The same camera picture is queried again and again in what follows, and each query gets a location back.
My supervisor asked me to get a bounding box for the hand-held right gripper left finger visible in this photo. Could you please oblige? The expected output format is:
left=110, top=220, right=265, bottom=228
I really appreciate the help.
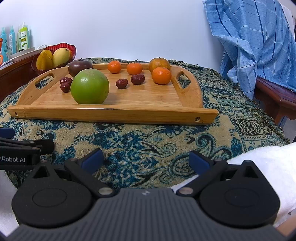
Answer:
left=29, top=149, right=115, bottom=198

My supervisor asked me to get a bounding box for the teal spray bottle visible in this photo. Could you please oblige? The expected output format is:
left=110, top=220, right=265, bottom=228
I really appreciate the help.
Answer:
left=0, top=27, right=8, bottom=58
left=9, top=25, right=16, bottom=55

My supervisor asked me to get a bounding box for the wooden chair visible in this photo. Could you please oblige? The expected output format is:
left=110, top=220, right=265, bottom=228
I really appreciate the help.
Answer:
left=254, top=76, right=296, bottom=143

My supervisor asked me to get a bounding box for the white towel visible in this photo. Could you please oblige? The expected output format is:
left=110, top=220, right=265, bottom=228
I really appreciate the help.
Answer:
left=0, top=142, right=296, bottom=237

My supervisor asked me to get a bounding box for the brown wooden cabinet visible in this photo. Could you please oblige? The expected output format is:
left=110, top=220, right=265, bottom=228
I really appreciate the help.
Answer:
left=0, top=54, right=38, bottom=102

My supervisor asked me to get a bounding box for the red fruit bowl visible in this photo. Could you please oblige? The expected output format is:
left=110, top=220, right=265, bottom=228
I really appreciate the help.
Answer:
left=31, top=42, right=77, bottom=71

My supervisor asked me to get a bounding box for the blue patterned tablecloth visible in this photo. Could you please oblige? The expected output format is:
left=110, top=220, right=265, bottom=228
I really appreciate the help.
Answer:
left=0, top=57, right=290, bottom=189

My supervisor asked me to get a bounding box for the orange tangerine with stem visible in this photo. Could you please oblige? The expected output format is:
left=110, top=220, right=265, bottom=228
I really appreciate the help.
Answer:
left=127, top=60, right=143, bottom=75

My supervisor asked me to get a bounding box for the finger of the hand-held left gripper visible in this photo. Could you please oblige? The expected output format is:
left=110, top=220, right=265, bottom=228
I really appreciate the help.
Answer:
left=0, top=127, right=15, bottom=139
left=0, top=137, right=55, bottom=155

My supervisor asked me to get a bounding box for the wooden tray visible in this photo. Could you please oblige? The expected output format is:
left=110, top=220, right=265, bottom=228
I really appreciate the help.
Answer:
left=7, top=62, right=219, bottom=126

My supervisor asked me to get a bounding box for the brownish orange persimmon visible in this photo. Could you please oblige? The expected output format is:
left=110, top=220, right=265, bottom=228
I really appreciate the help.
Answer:
left=148, top=57, right=171, bottom=74

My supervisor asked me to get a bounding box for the green label bottle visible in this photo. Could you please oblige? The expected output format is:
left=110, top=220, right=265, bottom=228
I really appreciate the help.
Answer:
left=18, top=22, right=30, bottom=51

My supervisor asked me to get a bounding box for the yellow mango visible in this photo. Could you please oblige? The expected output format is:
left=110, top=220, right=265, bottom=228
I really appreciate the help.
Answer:
left=52, top=47, right=72, bottom=67

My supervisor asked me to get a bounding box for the blue plaid cloth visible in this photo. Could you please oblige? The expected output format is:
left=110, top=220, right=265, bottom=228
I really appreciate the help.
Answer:
left=203, top=0, right=296, bottom=100

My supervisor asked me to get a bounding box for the large green apple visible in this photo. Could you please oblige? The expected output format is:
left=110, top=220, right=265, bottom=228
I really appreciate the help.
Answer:
left=70, top=68, right=110, bottom=105

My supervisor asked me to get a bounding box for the dark purple tomato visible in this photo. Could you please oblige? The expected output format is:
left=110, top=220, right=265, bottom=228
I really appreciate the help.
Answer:
left=68, top=58, right=93, bottom=78

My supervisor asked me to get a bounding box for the white tray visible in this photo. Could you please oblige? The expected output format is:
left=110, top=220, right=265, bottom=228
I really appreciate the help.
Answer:
left=7, top=45, right=47, bottom=63

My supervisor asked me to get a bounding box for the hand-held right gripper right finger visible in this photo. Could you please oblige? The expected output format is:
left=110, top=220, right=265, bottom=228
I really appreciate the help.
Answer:
left=176, top=151, right=266, bottom=197

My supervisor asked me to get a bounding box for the white garment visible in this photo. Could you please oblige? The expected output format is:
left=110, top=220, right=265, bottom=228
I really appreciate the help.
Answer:
left=281, top=5, right=296, bottom=30

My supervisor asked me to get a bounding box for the person's bare leg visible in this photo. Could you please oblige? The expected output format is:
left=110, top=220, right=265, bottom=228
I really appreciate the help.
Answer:
left=276, top=220, right=296, bottom=235

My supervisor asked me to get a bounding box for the yellow starfruit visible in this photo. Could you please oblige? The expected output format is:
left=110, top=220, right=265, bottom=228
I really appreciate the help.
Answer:
left=36, top=50, right=53, bottom=70

